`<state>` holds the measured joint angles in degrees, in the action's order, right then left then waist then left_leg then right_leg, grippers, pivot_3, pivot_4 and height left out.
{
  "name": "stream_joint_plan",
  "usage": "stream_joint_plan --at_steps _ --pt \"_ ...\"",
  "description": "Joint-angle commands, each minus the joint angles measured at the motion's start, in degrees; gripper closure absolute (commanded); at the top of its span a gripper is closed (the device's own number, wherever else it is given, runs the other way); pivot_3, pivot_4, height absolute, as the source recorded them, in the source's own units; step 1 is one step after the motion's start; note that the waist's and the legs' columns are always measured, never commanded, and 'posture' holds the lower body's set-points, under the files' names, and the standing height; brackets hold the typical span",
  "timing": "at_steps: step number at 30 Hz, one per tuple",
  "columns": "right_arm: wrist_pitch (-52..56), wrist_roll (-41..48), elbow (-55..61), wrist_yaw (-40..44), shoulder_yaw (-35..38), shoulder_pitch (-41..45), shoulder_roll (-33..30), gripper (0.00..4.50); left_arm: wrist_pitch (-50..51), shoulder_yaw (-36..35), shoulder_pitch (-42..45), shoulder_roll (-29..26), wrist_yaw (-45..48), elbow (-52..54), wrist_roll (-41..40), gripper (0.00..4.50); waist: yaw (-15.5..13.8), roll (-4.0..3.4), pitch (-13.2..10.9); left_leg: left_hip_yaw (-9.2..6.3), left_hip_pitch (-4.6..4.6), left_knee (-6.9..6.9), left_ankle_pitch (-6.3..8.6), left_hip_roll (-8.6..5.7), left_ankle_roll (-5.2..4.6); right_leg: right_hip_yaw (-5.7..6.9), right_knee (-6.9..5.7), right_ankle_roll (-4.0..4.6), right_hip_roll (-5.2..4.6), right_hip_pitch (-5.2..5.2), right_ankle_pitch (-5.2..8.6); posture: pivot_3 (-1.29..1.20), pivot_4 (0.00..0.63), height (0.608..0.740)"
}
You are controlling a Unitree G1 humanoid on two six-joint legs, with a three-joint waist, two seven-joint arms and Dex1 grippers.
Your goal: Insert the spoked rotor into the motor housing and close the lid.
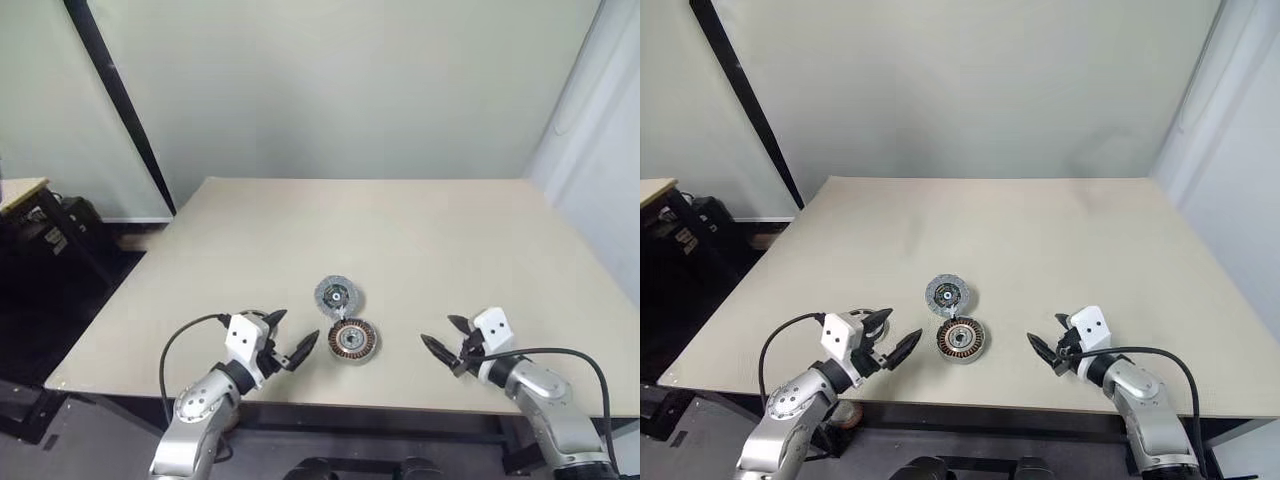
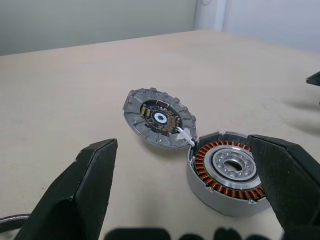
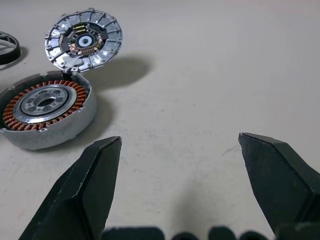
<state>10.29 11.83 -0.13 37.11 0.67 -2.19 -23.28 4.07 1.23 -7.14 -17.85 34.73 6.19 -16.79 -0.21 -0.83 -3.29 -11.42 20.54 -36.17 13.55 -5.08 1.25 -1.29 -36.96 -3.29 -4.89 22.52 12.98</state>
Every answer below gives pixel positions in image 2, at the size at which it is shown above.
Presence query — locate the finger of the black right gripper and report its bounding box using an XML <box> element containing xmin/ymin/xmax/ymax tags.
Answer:
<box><xmin>305</xmin><ymin>71</ymin><xmax>320</xmax><ymax>87</ymax></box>

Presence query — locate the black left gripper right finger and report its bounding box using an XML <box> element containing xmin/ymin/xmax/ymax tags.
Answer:
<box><xmin>247</xmin><ymin>134</ymin><xmax>320</xmax><ymax>240</ymax></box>

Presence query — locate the grey motor cover with circuit board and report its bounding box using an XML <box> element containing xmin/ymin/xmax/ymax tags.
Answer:
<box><xmin>122</xmin><ymin>87</ymin><xmax>199</xmax><ymax>151</ymax></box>

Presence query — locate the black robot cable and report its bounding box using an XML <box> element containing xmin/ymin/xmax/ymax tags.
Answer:
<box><xmin>0</xmin><ymin>212</ymin><xmax>33</xmax><ymax>230</ymax></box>

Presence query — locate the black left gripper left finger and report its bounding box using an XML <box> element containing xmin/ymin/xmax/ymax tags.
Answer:
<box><xmin>14</xmin><ymin>138</ymin><xmax>118</xmax><ymax>240</ymax></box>

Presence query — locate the grey motor housing with copper windings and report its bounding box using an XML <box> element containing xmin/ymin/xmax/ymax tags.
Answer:
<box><xmin>186</xmin><ymin>129</ymin><xmax>273</xmax><ymax>218</ymax></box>

